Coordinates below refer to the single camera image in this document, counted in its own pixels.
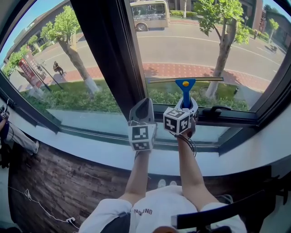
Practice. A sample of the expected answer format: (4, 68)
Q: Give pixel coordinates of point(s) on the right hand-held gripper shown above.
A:
(175, 121)

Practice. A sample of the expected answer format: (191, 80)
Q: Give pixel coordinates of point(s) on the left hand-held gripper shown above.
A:
(142, 136)

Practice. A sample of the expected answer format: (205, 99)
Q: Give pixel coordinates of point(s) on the blue squeegee with yellow button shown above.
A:
(186, 97)

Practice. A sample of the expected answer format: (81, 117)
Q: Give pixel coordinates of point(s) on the casement window glass pane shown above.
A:
(182, 50)

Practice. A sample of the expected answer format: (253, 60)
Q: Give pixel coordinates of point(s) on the person's left forearm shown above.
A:
(138, 175)

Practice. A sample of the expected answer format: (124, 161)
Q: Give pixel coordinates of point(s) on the person's right forearm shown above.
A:
(191, 173)

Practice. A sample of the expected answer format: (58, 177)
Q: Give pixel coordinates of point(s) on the low fixed window pane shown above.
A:
(209, 134)

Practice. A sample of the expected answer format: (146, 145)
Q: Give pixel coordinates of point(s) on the large fixed window pane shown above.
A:
(86, 102)

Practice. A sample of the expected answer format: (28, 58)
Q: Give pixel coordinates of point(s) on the slim street tree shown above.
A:
(222, 57)

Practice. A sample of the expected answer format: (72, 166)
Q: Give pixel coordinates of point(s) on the white window sill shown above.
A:
(91, 150)

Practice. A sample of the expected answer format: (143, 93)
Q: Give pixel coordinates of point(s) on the person's left white shoe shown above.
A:
(162, 183)

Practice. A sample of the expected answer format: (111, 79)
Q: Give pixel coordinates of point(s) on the person's white shoe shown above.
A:
(162, 183)
(173, 183)

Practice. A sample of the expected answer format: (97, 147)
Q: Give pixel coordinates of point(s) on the person's right white shoe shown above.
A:
(173, 183)

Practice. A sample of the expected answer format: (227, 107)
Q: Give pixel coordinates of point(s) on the thick forked street tree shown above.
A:
(77, 61)

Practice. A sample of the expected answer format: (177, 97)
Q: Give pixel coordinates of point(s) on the thin dark street pole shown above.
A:
(52, 78)

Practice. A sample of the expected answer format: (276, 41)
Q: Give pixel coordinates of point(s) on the person's white t-shirt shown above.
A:
(159, 209)

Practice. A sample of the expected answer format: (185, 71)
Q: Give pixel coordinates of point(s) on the beige bus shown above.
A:
(150, 13)

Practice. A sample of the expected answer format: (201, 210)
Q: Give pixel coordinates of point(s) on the black flat bar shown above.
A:
(227, 210)

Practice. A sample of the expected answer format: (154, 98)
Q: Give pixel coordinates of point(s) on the red street sign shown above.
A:
(29, 69)

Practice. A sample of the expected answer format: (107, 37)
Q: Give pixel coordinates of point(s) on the white power strip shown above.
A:
(70, 219)

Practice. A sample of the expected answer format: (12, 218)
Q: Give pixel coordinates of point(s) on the black window frame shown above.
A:
(106, 57)

